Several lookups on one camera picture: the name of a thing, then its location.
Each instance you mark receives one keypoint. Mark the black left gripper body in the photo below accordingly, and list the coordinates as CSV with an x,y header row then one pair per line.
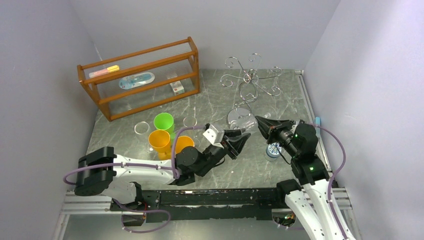
x,y
215,158

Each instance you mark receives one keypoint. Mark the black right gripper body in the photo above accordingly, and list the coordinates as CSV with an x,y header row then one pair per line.
x,y
274,130

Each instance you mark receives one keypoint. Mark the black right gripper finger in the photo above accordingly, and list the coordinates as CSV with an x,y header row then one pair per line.
x,y
275,122
266,131

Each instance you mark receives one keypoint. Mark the clear plastic wine glass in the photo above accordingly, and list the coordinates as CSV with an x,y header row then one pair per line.
x,y
191,121
142,132

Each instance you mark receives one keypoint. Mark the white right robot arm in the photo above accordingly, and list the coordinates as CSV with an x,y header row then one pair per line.
x,y
309,195

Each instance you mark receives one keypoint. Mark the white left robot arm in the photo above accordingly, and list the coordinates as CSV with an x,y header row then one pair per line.
x,y
103,172

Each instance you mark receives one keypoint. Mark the chrome wine glass rack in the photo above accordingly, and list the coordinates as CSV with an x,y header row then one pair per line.
x,y
249,87

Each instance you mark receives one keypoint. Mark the orange wooden shelf rack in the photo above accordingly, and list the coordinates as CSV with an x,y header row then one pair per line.
x,y
178,60

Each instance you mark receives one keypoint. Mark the orange plastic goblet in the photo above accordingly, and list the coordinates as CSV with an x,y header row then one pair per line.
x,y
183,142
160,141

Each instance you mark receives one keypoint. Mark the small blue-lidded jar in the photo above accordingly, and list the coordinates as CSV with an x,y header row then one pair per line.
x,y
272,152

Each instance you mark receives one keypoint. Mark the green plastic goblet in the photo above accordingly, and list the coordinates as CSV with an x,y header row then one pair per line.
x,y
165,121

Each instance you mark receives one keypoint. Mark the small white box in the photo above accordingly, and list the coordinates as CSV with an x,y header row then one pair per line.
x,y
177,87

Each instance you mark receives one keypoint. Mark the yellow pink highlighter pen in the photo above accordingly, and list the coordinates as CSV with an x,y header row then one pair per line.
x,y
104,71

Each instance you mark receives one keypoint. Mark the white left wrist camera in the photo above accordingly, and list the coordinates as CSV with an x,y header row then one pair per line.
x,y
214,134

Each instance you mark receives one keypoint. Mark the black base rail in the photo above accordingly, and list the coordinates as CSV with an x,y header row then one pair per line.
x,y
181,205

